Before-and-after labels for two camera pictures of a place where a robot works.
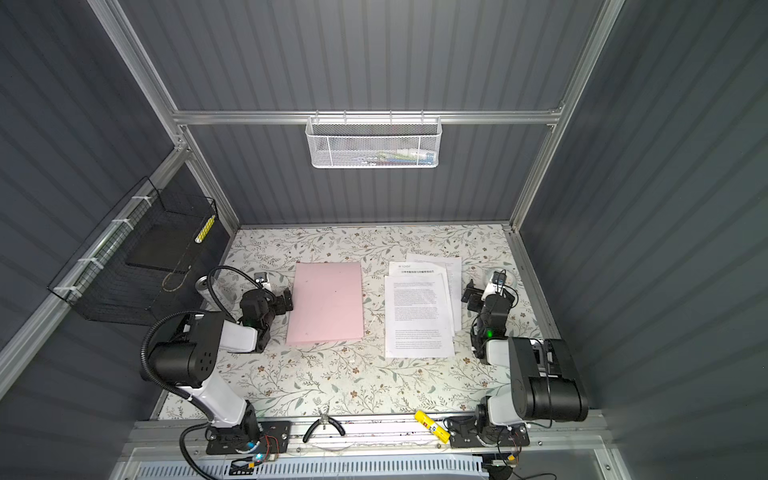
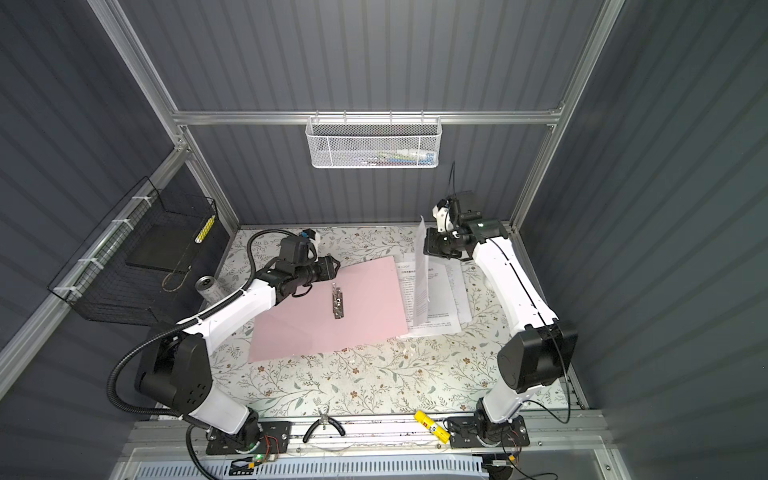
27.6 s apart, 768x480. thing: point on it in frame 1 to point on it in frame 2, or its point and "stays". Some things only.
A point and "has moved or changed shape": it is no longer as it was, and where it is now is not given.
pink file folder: (326, 303) has moved or changed shape
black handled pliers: (324, 419) stays
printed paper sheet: (417, 317) to (421, 302)
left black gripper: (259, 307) to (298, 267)
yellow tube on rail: (436, 430) stays
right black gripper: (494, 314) to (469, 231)
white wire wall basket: (374, 142) stays
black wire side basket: (145, 261) stays
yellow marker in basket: (205, 229) stays
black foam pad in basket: (165, 246) stays
